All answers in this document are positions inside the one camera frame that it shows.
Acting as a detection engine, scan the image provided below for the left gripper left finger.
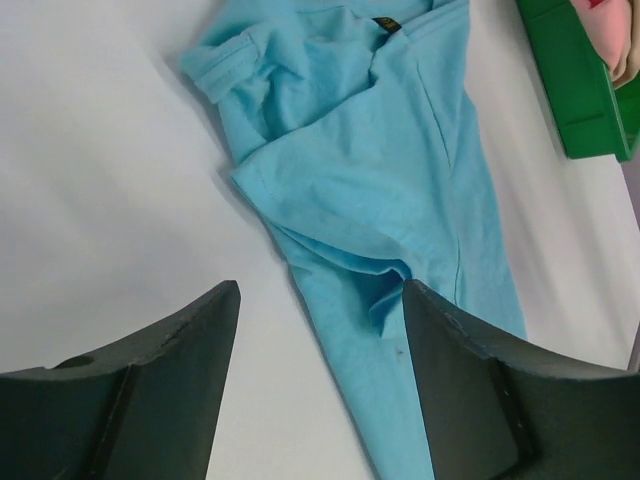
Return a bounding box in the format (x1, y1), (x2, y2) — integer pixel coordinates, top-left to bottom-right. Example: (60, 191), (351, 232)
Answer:
(1, 281), (240, 479)

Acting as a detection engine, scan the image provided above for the teal polo shirt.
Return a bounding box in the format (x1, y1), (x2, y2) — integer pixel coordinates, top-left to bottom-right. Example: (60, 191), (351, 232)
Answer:
(181, 1), (526, 479)

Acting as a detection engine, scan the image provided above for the pink shirt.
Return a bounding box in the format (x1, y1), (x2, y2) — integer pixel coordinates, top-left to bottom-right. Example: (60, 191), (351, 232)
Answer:
(571, 0), (631, 71)

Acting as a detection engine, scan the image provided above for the green plastic bin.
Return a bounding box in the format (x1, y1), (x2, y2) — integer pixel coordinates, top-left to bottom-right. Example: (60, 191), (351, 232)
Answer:
(517, 0), (639, 163)

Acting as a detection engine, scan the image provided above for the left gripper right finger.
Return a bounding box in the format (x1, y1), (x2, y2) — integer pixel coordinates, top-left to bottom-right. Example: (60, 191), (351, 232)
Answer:
(403, 281), (639, 479)

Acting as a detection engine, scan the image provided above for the beige shirt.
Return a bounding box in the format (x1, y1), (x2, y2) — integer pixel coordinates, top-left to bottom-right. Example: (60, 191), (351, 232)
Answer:
(611, 32), (639, 89)

